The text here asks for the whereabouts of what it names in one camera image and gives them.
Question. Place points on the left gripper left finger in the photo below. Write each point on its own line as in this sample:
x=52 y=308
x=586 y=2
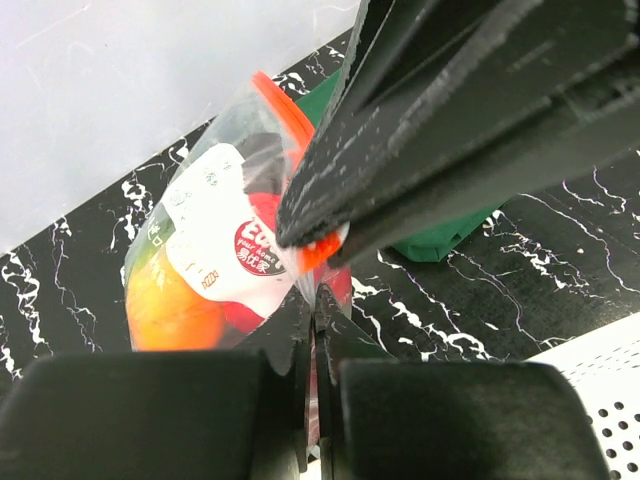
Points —
x=238 y=413

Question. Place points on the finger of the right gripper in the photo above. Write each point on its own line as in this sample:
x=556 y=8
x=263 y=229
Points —
x=592 y=125
x=546 y=47

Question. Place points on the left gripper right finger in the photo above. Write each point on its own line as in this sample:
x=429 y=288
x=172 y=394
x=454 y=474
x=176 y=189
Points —
x=383 y=418

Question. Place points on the orange fake mango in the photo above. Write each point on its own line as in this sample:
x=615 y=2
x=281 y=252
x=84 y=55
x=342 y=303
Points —
x=164 y=313

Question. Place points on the clear zip top bag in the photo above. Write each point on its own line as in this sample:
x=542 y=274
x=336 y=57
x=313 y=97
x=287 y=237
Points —
x=254 y=145

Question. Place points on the green folded cloth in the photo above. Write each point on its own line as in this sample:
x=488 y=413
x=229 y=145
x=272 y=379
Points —
x=387 y=163

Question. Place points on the white perforated empty basket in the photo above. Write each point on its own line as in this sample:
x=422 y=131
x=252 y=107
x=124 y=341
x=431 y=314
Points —
x=602 y=366

